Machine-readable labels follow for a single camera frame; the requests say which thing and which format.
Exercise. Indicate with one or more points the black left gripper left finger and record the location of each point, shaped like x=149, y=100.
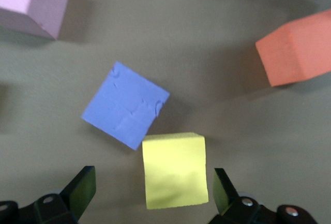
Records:
x=77, y=195

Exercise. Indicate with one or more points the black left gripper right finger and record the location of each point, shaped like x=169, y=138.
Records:
x=225, y=195

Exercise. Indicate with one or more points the yellow foam cube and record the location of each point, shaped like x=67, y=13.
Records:
x=175, y=172

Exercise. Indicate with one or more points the purple foam cube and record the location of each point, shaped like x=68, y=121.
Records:
x=125, y=105

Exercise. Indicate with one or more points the orange foam cube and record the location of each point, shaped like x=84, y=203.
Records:
x=294, y=50

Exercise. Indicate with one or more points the pink foam cube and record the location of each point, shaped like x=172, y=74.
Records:
x=28, y=4

